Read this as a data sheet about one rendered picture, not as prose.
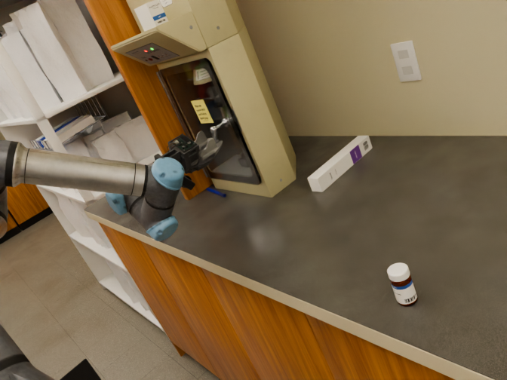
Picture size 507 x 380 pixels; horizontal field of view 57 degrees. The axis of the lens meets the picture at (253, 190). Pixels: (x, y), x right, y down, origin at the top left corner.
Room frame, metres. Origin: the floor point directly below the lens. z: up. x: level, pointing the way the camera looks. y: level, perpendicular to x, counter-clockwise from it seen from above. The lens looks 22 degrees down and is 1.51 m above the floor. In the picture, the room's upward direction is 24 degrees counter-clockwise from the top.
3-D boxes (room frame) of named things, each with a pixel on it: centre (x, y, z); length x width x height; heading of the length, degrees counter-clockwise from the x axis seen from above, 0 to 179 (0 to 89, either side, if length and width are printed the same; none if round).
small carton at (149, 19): (1.34, 0.06, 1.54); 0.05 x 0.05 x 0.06; 47
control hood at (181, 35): (1.39, 0.09, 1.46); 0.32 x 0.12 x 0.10; 31
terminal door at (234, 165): (1.42, 0.05, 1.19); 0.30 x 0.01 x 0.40; 30
